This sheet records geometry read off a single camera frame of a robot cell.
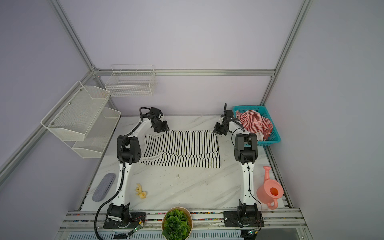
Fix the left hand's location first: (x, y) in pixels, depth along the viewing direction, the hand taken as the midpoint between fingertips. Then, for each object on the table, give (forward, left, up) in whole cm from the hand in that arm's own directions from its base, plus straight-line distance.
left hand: (166, 129), depth 109 cm
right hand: (0, -35, 0) cm, 35 cm away
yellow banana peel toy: (-46, +7, 0) cm, 47 cm away
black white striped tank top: (-16, -13, -2) cm, 20 cm away
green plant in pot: (-61, -14, +8) cm, 63 cm away
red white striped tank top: (+3, -65, +6) cm, 65 cm away
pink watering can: (-47, -59, +9) cm, 76 cm away
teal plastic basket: (-10, -75, +6) cm, 76 cm away
